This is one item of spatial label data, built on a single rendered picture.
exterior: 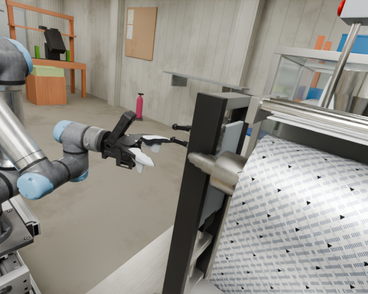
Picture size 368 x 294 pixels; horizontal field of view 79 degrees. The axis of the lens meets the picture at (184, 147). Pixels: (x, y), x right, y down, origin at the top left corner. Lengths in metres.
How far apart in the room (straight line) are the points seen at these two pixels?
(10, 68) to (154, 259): 0.73
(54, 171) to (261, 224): 0.57
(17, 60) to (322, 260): 0.87
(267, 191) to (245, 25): 3.89
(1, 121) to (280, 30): 3.81
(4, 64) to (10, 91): 0.09
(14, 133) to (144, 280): 0.53
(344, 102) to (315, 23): 3.29
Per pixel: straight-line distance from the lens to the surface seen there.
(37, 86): 6.11
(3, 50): 0.87
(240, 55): 4.03
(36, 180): 0.68
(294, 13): 4.08
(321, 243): 0.27
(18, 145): 0.71
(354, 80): 0.71
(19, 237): 1.03
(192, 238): 0.49
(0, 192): 0.95
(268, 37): 4.12
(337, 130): 0.32
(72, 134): 0.74
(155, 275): 0.74
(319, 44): 3.00
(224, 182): 0.33
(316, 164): 0.28
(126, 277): 0.74
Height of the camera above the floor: 1.49
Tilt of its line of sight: 21 degrees down
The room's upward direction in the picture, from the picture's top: 10 degrees clockwise
